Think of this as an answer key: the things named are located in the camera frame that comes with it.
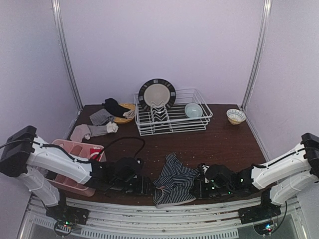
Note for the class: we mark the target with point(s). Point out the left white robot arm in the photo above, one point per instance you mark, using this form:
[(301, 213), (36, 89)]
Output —
[(25, 152)]

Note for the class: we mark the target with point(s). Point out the grey sock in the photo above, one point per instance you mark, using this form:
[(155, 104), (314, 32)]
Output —
[(110, 127)]

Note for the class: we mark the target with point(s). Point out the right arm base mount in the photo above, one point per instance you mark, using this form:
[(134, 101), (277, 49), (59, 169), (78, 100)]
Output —
[(265, 216)]

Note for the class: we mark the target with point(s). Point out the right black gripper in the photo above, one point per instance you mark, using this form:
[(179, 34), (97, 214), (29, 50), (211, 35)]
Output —
[(198, 186)]

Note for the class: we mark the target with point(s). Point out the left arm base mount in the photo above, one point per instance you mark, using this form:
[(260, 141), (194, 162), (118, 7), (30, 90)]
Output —
[(67, 219)]

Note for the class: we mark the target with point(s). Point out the black rimmed grey plate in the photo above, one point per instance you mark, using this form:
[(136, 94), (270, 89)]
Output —
[(156, 92)]

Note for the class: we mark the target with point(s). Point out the black sock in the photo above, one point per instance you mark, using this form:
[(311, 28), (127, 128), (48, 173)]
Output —
[(113, 107)]

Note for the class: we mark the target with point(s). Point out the patterned white yellow bowl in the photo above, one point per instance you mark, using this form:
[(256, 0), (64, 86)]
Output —
[(235, 116)]

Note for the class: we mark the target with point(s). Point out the metal frame post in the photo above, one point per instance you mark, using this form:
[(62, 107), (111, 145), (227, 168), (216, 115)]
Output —
[(64, 50), (258, 53)]

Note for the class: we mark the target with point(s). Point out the grey striped underwear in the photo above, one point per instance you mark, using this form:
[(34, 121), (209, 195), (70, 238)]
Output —
[(101, 117)]

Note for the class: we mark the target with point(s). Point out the pink plastic organizer box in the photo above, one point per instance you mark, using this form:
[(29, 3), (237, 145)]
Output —
[(70, 161)]

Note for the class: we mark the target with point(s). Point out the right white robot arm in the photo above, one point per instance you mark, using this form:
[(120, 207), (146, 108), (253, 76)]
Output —
[(278, 179)]

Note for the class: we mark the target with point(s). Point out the right metal frame post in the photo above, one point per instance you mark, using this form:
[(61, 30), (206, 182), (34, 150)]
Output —
[(258, 53)]

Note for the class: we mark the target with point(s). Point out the beige pink underwear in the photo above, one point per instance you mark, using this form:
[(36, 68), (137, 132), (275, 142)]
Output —
[(80, 133)]

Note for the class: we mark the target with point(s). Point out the striped navy underwear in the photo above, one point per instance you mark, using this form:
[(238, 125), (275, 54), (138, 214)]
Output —
[(174, 184)]

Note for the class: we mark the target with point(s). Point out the white wire dish rack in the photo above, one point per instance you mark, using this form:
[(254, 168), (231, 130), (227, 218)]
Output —
[(163, 120)]

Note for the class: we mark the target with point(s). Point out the light blue bowl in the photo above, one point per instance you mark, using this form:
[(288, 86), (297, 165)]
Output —
[(193, 110)]

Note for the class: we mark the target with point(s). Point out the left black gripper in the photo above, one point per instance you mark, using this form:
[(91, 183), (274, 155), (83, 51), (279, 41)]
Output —
[(145, 186)]

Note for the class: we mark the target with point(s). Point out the white cream sock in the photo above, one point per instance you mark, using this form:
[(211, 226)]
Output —
[(129, 114)]

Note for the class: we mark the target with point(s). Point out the left metal frame post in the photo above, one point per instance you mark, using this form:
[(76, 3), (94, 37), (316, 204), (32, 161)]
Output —
[(64, 50)]

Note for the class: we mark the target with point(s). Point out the red white-trimmed underwear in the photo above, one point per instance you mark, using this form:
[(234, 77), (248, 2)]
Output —
[(95, 154)]

